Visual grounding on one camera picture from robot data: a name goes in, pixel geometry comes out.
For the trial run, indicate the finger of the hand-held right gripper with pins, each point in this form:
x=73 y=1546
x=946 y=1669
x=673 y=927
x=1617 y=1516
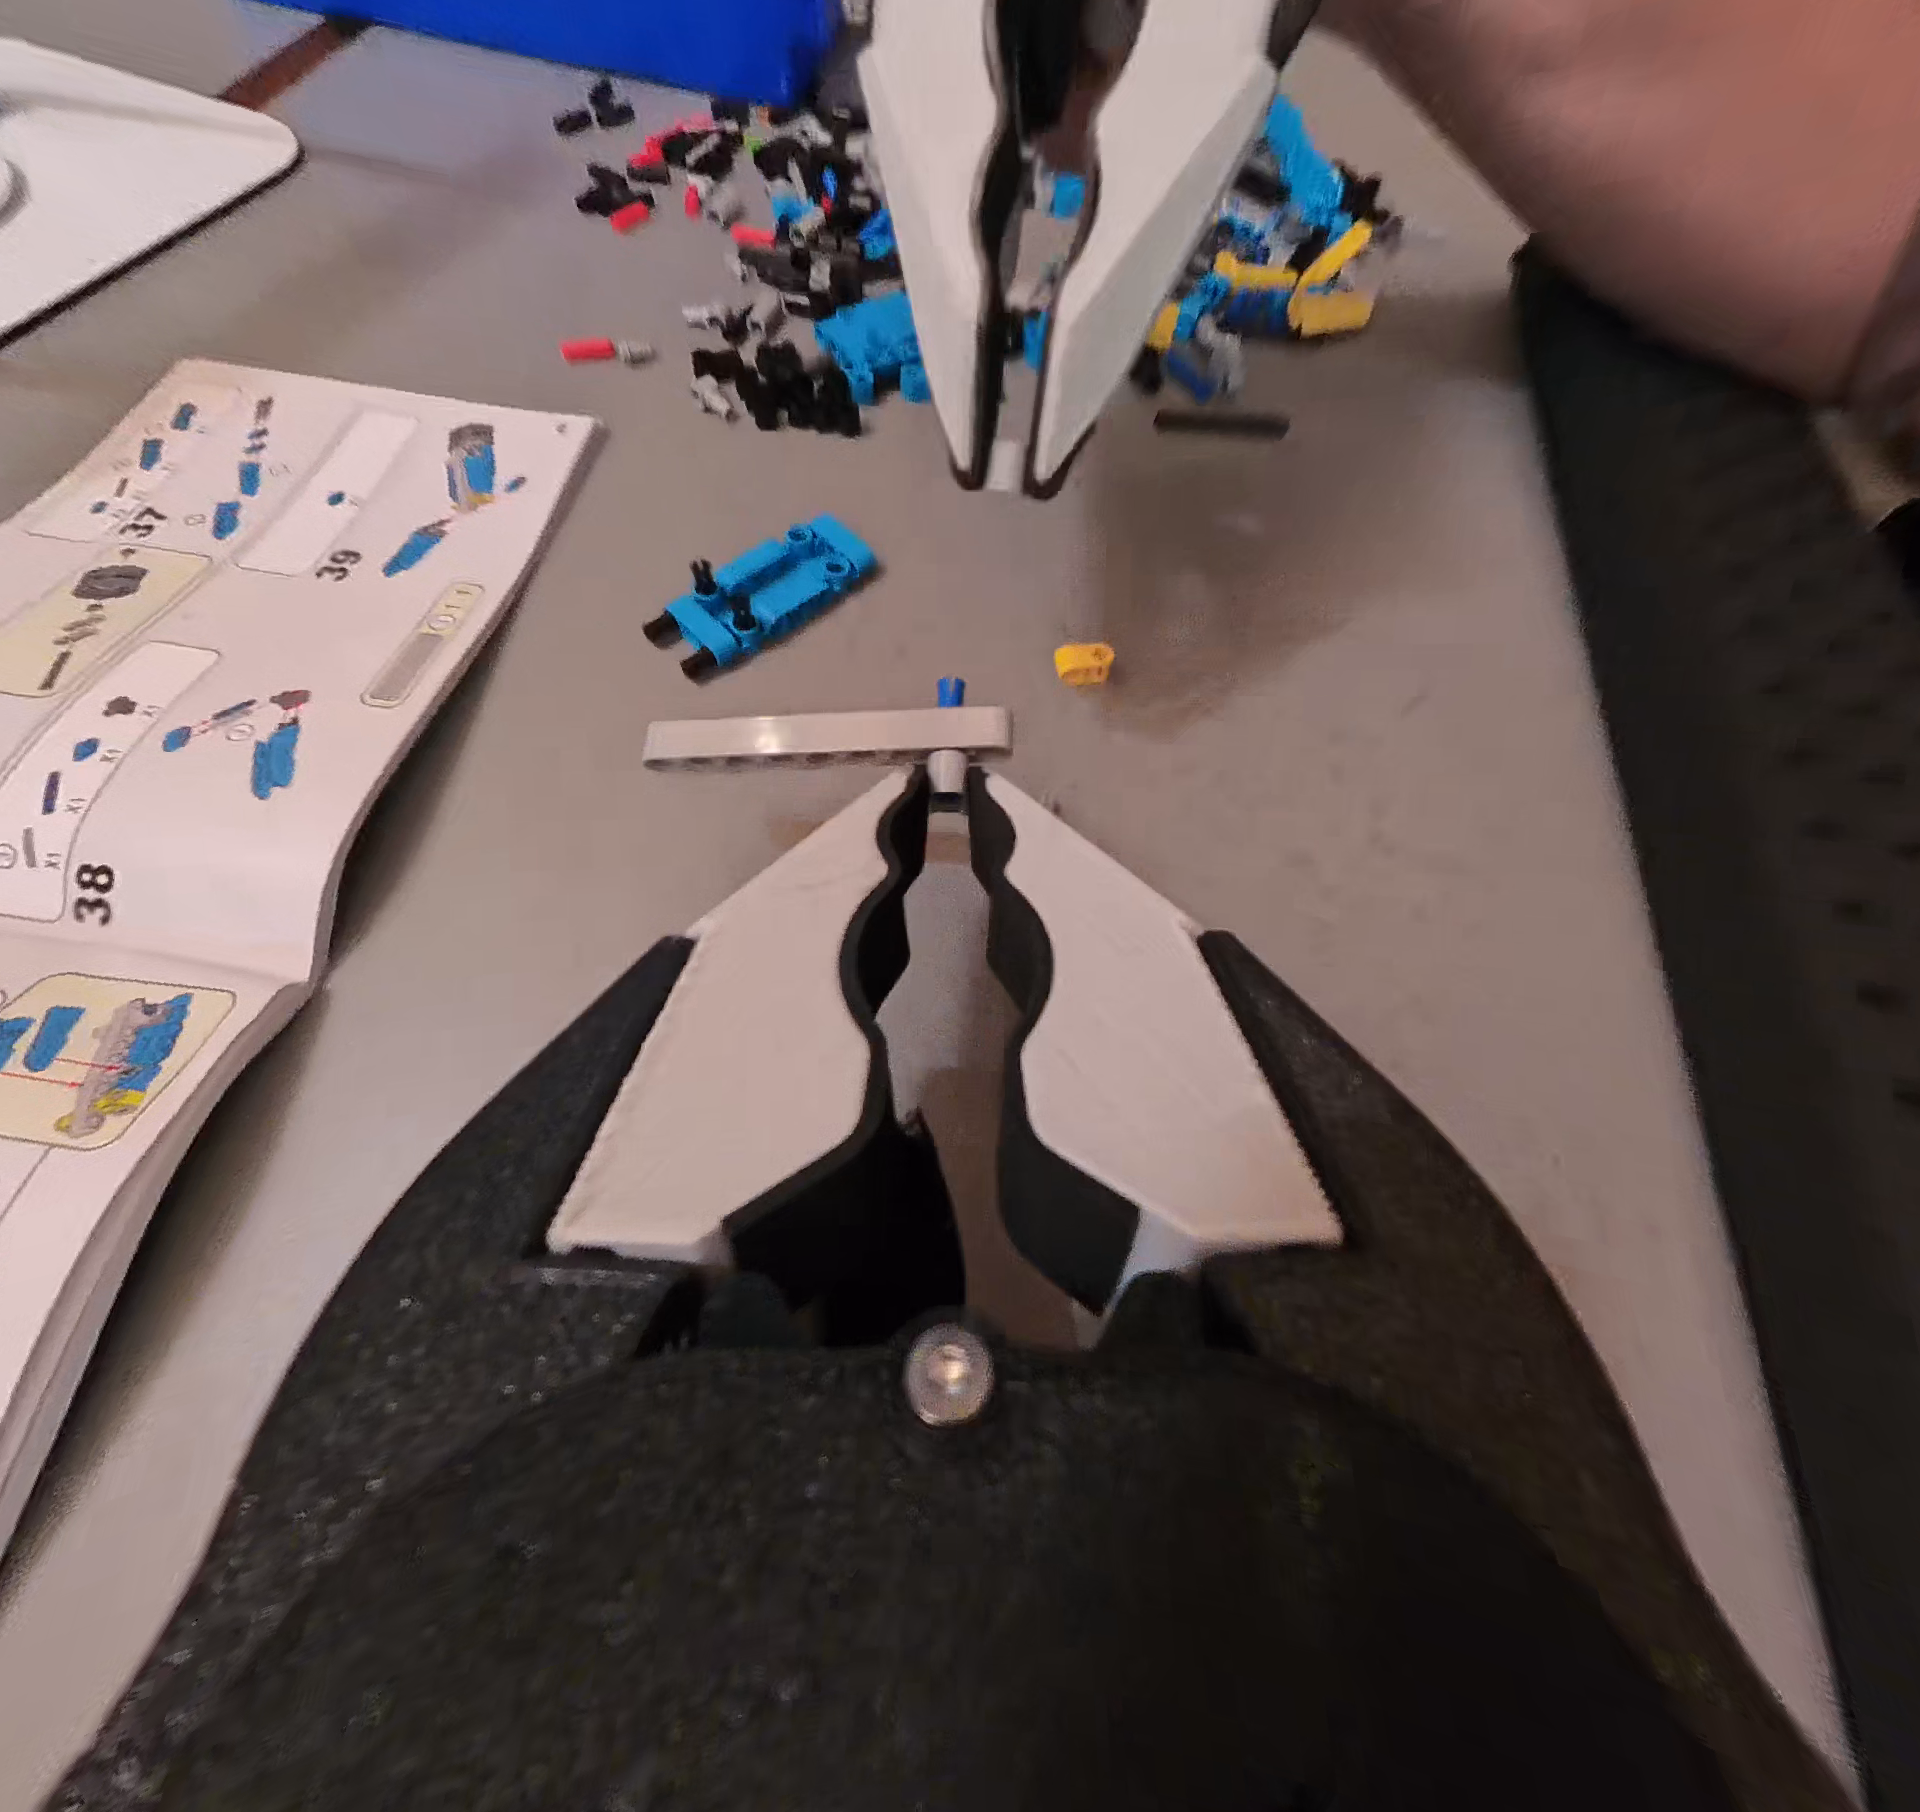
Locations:
x=1187 y=117
x=926 y=164

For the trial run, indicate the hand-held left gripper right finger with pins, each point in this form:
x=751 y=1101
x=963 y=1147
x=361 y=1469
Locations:
x=1171 y=1093

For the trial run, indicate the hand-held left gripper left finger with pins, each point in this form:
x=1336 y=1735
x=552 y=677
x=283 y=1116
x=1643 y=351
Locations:
x=721 y=1073

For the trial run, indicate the pile of small building pieces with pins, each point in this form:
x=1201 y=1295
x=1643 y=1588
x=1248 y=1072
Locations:
x=809 y=269

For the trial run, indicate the long grey building beam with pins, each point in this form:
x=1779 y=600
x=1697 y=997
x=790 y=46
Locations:
x=809 y=741

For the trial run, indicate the short grey connector piece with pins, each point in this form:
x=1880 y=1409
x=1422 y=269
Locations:
x=946 y=776

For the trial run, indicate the yellow connector piece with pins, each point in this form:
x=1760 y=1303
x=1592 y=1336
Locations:
x=1085 y=661

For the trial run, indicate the person's right hand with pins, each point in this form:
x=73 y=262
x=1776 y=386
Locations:
x=1512 y=61

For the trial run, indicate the long black axle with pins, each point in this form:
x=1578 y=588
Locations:
x=1220 y=421

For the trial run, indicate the red and grey pin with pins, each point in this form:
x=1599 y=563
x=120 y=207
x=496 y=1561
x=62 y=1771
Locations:
x=598 y=345

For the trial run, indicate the blue panel with black pins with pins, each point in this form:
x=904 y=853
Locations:
x=782 y=588

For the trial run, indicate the black perforated pad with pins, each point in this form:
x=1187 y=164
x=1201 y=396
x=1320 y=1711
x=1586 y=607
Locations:
x=1757 y=945

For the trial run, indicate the instruction booklet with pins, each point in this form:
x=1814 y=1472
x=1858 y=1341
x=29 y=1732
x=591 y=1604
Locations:
x=179 y=791

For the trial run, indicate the white laptop stand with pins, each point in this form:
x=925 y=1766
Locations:
x=120 y=164

